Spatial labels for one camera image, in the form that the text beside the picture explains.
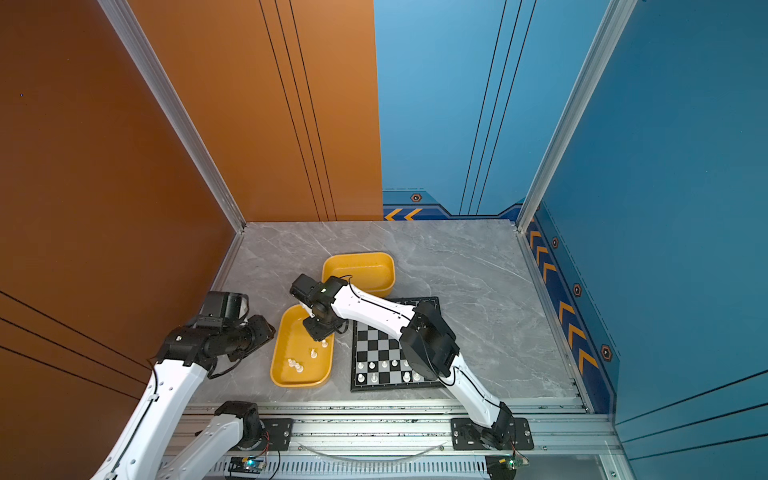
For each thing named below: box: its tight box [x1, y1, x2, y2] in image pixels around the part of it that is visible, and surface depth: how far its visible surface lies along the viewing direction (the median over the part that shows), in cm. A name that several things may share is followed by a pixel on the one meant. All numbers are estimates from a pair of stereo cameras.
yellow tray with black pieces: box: [322, 252, 396, 297], surface depth 107 cm
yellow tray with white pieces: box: [270, 304, 335, 388], surface depth 87 cm
